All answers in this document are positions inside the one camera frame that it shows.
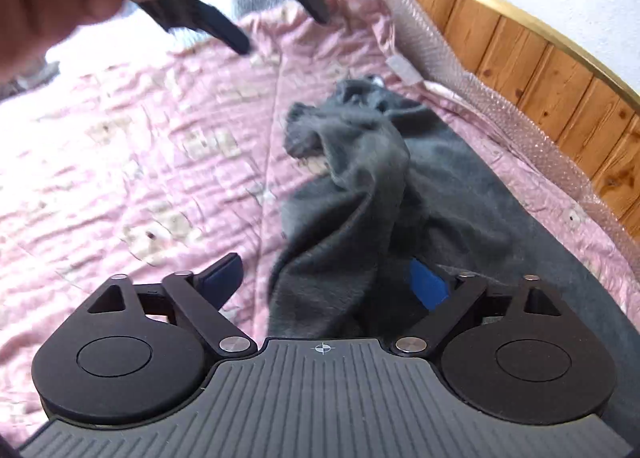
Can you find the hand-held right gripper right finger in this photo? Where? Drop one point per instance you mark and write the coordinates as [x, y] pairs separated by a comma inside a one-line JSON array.
[[426, 288]]

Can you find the white blanket label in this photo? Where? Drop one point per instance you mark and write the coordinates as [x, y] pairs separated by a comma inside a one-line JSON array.
[[404, 69]]

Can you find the dark grey pants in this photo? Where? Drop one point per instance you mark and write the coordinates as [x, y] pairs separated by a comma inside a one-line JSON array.
[[390, 188]]

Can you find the pink printed blanket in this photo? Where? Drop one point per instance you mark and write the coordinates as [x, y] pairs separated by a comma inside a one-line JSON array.
[[140, 153]]

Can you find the clear bubble wrap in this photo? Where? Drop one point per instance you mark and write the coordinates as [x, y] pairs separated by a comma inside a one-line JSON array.
[[440, 58]]

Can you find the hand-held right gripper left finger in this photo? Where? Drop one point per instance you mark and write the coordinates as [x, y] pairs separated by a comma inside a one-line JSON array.
[[226, 279]]

